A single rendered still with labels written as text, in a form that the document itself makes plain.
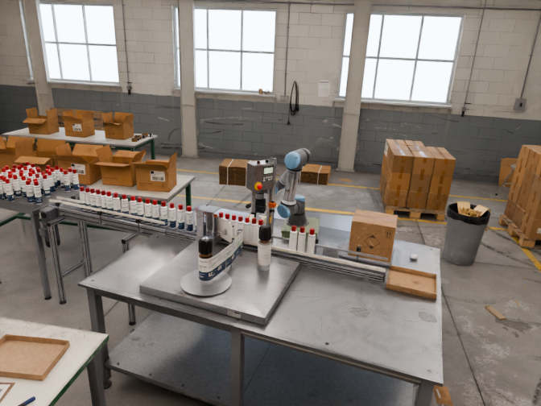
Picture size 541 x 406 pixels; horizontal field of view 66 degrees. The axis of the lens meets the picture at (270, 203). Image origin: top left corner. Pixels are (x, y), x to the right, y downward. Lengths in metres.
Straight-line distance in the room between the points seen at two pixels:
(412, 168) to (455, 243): 1.48
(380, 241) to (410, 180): 3.24
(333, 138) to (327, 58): 1.47
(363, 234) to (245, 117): 5.79
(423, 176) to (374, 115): 2.38
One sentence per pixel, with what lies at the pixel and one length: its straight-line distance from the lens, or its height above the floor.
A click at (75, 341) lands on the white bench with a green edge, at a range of 2.43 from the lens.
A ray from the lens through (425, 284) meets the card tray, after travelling 2.93.
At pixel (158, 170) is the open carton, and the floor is 1.01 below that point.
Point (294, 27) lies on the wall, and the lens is 8.18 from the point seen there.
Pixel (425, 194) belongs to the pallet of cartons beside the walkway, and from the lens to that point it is 6.27.
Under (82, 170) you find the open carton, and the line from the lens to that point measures 4.79.
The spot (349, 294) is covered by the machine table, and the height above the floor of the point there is 0.83.
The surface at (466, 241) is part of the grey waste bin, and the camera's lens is 5.08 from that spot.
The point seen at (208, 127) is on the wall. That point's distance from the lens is 8.69.
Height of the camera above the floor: 2.24
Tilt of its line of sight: 21 degrees down
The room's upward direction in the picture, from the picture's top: 3 degrees clockwise
